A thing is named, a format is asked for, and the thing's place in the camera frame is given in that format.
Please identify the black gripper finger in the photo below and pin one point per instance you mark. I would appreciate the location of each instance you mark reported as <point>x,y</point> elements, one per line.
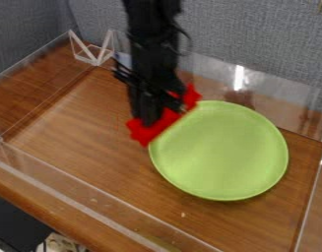
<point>173,103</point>
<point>145,104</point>

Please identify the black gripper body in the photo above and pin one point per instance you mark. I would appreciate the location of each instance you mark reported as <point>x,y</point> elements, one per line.
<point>154,58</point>

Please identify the red carrot block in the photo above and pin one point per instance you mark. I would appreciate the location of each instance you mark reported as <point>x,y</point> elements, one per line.
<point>145,134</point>

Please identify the green round plate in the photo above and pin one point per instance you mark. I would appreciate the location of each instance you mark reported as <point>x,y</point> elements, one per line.
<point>224,153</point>

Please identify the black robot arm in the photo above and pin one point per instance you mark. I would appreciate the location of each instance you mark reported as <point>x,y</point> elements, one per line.
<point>152,18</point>

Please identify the clear acrylic enclosure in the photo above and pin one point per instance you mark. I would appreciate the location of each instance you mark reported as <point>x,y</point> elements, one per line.
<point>77,173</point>

